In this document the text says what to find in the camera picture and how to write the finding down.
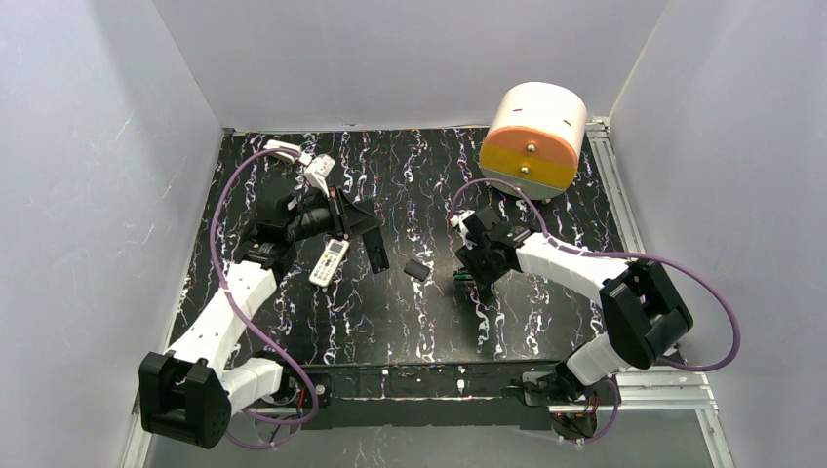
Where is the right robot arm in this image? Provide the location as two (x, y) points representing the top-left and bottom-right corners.
(449, 207), (693, 396)

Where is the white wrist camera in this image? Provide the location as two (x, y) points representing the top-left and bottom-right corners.
(303, 154), (335, 193)
(448, 210), (474, 237)

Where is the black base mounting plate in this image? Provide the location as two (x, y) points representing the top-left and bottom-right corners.
(235, 360), (615, 433)

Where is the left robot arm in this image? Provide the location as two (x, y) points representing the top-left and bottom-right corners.
(138, 186), (389, 449)

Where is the aluminium frame rail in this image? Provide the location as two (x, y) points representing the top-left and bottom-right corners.
(119, 116), (734, 468)

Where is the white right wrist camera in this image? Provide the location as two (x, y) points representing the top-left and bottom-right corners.
(448, 210), (474, 237)

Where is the black battery cover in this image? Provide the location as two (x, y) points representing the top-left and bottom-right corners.
(404, 259), (431, 282)

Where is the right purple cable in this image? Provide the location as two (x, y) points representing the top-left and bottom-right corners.
(449, 177), (742, 447)

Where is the pink orange cylindrical drawer box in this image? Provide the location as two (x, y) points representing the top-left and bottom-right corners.
(479, 82), (587, 202)

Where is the small white clip object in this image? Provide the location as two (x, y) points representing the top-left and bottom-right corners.
(263, 139), (303, 164)

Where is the purple cable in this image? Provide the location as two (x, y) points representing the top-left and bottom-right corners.
(210, 146), (321, 450)
(449, 177), (742, 447)

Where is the white remote control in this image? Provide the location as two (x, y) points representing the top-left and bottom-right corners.
(309, 239), (349, 288)

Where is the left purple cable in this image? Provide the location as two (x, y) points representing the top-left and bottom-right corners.
(210, 146), (321, 450)

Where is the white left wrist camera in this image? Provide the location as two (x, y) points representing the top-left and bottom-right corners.
(303, 154), (335, 193)

